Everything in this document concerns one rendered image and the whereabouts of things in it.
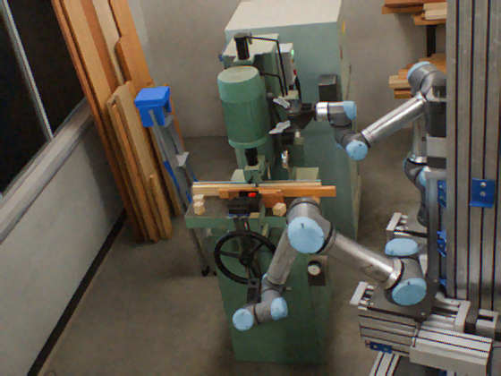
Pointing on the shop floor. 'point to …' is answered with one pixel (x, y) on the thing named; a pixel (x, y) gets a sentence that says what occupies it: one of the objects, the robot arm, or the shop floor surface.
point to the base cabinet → (312, 326)
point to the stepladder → (174, 159)
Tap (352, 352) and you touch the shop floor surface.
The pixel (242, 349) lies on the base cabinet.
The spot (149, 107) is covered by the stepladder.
